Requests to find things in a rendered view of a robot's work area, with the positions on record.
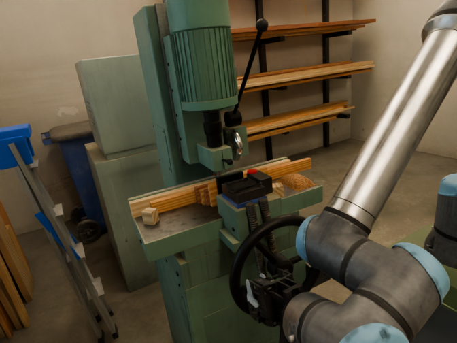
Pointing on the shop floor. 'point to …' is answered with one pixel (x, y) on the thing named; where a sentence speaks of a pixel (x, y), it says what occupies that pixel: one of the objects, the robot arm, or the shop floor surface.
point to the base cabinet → (215, 307)
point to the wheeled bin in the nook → (79, 177)
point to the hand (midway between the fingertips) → (254, 295)
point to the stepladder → (55, 225)
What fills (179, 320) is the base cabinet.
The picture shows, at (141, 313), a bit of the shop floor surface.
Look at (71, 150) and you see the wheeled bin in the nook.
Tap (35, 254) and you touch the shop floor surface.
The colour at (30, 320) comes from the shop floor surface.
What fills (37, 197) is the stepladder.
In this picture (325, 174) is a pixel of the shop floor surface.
